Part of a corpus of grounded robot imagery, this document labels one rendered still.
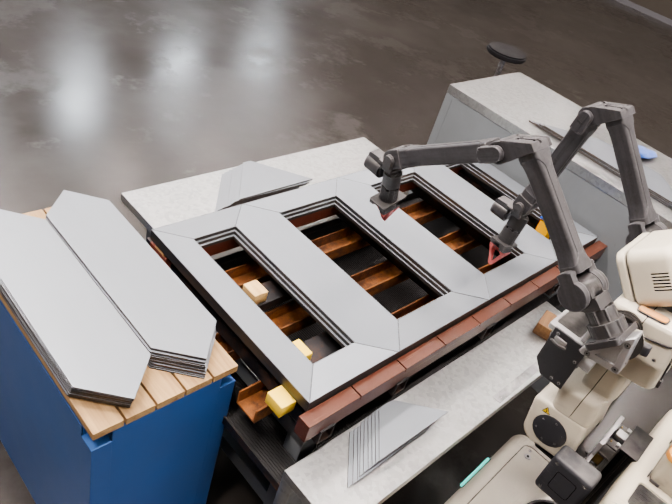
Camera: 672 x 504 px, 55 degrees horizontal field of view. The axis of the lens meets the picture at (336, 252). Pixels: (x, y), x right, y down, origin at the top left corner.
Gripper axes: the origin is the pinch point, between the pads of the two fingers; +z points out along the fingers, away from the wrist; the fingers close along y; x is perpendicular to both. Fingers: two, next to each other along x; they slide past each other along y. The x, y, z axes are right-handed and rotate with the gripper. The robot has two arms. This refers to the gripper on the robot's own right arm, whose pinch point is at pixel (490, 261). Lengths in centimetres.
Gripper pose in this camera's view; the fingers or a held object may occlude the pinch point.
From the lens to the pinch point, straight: 228.7
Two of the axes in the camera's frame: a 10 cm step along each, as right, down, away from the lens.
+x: 6.5, 6.0, -4.7
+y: -6.3, 0.8, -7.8
